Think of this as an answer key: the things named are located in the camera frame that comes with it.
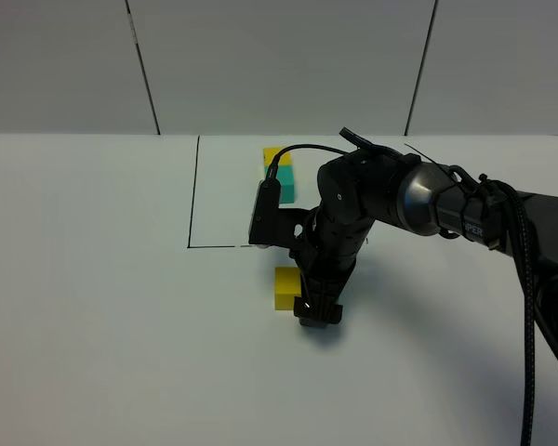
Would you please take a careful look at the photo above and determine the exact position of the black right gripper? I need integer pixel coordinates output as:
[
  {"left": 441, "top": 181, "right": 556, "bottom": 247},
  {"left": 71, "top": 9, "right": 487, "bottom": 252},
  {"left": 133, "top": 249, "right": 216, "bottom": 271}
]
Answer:
[{"left": 290, "top": 204, "right": 374, "bottom": 328}]

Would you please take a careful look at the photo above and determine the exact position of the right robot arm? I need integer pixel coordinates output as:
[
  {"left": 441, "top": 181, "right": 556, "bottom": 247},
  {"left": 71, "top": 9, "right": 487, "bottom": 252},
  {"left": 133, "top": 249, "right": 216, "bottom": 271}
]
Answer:
[{"left": 294, "top": 129, "right": 558, "bottom": 338}]

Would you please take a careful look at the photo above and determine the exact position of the teal template block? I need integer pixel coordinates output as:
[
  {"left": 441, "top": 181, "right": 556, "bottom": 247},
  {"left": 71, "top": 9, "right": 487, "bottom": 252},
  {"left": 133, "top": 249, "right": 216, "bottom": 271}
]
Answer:
[{"left": 276, "top": 165, "right": 296, "bottom": 204}]

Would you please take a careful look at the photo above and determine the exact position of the yellow template block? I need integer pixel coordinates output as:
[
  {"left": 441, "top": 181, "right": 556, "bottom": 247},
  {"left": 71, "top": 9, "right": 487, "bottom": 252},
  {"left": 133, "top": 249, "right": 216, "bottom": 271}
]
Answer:
[{"left": 262, "top": 147, "right": 292, "bottom": 168}]

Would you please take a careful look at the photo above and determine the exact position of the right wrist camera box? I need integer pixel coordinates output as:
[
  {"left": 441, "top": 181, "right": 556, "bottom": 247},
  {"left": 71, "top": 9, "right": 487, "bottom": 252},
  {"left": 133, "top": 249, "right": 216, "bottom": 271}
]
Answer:
[{"left": 248, "top": 177, "right": 309, "bottom": 250}]

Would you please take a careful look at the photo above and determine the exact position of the black right camera cable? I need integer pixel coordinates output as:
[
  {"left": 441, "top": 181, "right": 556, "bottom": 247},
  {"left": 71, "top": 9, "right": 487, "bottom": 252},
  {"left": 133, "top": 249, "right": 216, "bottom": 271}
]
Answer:
[{"left": 264, "top": 143, "right": 354, "bottom": 182}]

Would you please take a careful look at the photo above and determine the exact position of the black cable tie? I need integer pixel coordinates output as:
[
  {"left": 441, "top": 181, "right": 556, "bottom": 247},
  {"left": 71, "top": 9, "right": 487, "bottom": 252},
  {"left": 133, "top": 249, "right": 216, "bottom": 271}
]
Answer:
[{"left": 404, "top": 143, "right": 447, "bottom": 175}]

